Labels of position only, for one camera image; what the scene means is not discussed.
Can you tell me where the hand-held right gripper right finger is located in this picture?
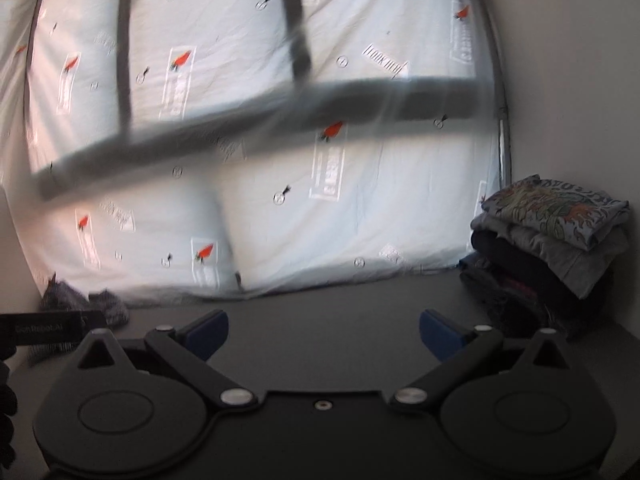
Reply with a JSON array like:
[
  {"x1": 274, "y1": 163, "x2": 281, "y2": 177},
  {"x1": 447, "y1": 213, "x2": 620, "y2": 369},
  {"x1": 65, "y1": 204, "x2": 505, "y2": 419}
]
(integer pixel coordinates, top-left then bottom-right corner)
[{"x1": 387, "y1": 309, "x2": 576, "y2": 408}]

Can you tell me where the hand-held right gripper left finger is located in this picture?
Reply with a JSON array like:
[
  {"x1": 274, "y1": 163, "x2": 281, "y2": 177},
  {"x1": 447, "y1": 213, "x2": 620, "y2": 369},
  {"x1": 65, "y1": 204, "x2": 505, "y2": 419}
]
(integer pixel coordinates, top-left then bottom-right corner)
[{"x1": 75, "y1": 309, "x2": 258, "y2": 408}]

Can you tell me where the person's left hand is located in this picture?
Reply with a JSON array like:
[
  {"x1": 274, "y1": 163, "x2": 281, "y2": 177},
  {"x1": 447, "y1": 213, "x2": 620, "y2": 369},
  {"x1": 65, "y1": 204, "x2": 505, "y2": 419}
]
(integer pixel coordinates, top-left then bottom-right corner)
[{"x1": 0, "y1": 347, "x2": 19, "y2": 461}]

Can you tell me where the dark checked cloth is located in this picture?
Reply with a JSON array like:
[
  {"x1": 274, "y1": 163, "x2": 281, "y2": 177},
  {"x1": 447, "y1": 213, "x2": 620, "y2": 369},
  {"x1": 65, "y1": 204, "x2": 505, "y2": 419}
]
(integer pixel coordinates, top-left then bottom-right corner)
[{"x1": 27, "y1": 274, "x2": 131, "y2": 366}]

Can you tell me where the carrot print white sheet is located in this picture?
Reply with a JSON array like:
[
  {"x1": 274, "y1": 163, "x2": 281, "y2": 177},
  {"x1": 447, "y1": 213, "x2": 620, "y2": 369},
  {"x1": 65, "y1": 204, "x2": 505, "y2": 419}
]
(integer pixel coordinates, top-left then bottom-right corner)
[{"x1": 0, "y1": 0, "x2": 507, "y2": 307}]

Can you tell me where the pile of dark clothes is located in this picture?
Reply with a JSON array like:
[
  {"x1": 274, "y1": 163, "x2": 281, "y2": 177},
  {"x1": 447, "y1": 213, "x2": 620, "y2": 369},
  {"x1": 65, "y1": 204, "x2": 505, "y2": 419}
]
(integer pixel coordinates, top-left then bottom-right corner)
[{"x1": 459, "y1": 254, "x2": 618, "y2": 343}]

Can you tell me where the grey folded garment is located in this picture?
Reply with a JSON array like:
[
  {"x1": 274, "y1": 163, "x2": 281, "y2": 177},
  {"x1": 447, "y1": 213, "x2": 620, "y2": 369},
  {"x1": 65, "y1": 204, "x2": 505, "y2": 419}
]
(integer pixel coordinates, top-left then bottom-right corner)
[{"x1": 472, "y1": 212, "x2": 630, "y2": 301}]

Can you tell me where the grey metal pole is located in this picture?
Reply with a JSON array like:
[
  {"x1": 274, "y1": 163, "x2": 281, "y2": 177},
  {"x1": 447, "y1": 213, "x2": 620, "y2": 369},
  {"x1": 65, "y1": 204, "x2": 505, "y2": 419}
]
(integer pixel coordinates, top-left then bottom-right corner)
[{"x1": 487, "y1": 0, "x2": 512, "y2": 187}]

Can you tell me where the printed folded t-shirt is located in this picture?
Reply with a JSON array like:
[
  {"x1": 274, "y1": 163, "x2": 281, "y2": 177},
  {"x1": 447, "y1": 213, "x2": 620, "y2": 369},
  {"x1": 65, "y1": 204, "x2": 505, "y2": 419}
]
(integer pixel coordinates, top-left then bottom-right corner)
[{"x1": 480, "y1": 174, "x2": 631, "y2": 252}]

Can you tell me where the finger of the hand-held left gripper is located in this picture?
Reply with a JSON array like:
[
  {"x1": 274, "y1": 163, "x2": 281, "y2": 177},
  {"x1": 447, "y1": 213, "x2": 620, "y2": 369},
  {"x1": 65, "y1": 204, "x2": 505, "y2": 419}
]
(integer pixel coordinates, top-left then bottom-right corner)
[{"x1": 79, "y1": 310, "x2": 107, "y2": 333}]

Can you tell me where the black folded garment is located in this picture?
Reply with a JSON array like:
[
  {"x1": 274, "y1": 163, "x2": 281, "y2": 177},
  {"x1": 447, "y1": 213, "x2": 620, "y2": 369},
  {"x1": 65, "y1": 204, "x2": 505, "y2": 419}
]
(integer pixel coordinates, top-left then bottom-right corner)
[{"x1": 470, "y1": 230, "x2": 567, "y2": 287}]

